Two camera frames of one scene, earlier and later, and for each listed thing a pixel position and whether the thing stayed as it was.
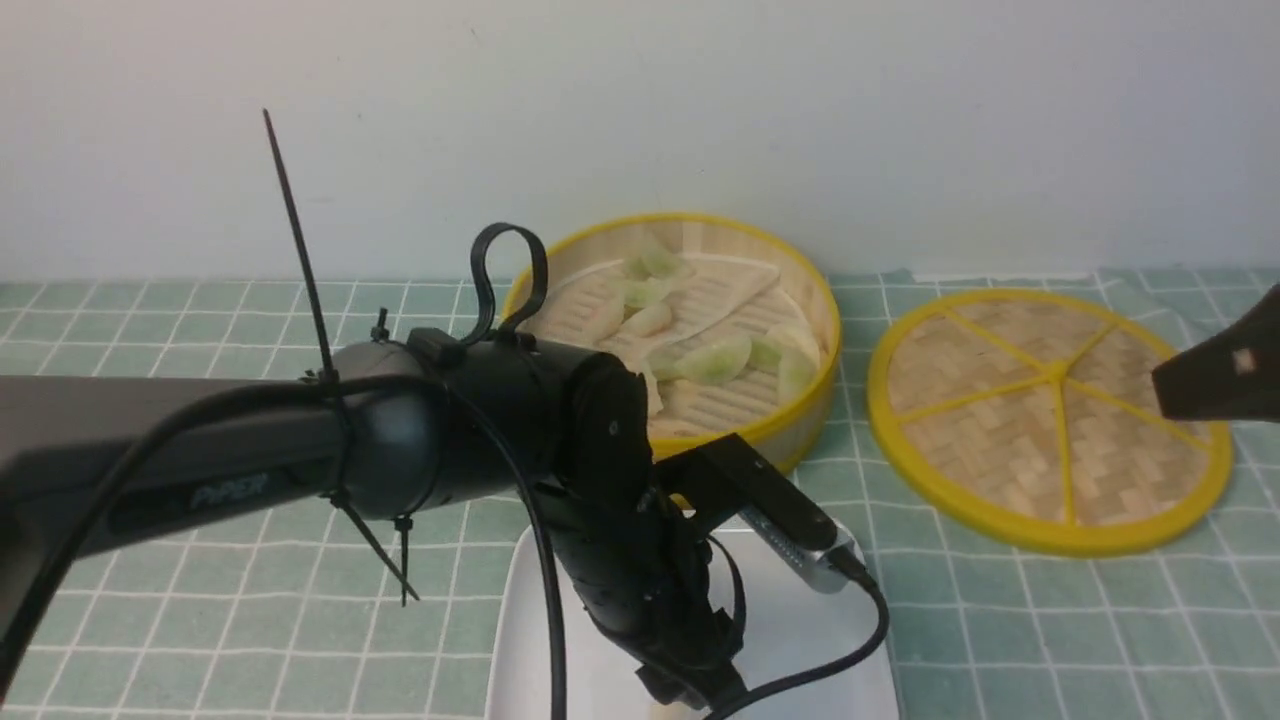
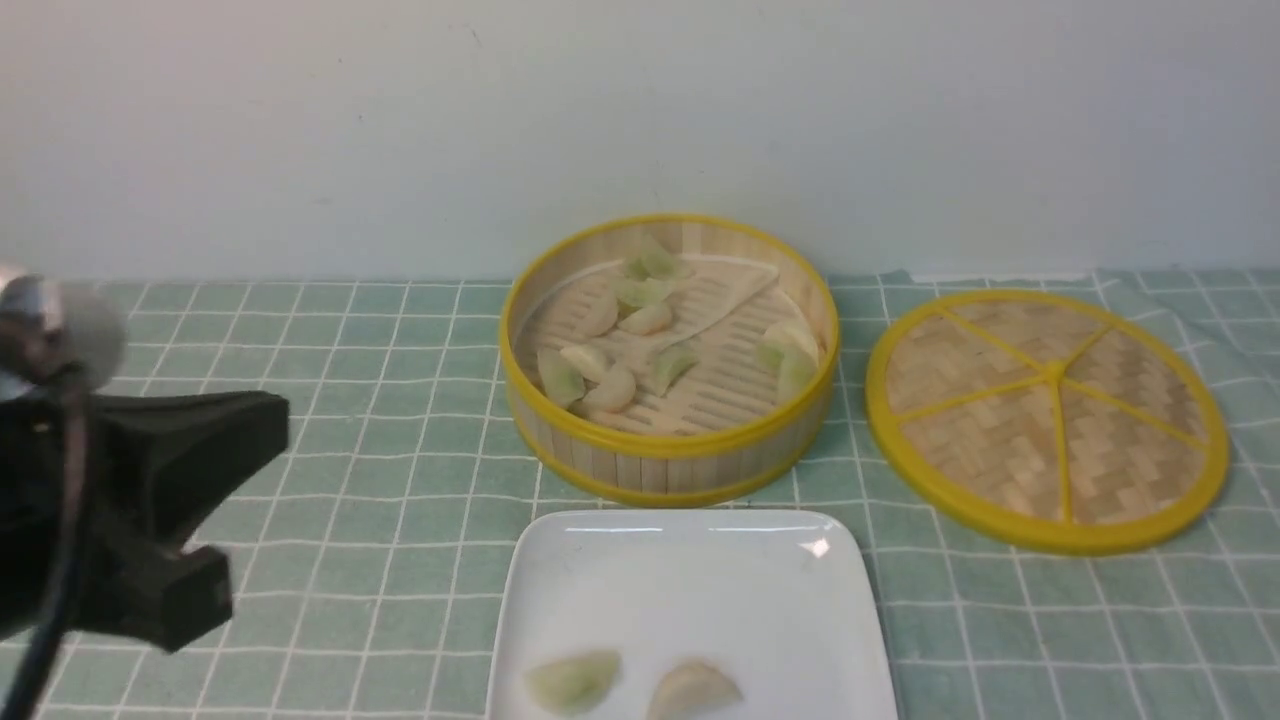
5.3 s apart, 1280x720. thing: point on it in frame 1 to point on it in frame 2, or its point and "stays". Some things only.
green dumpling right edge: (796, 371) stays
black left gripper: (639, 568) to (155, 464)
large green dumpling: (714, 363) to (574, 683)
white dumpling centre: (648, 321) stays
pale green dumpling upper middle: (644, 292) stays
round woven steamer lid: (1032, 416) stays
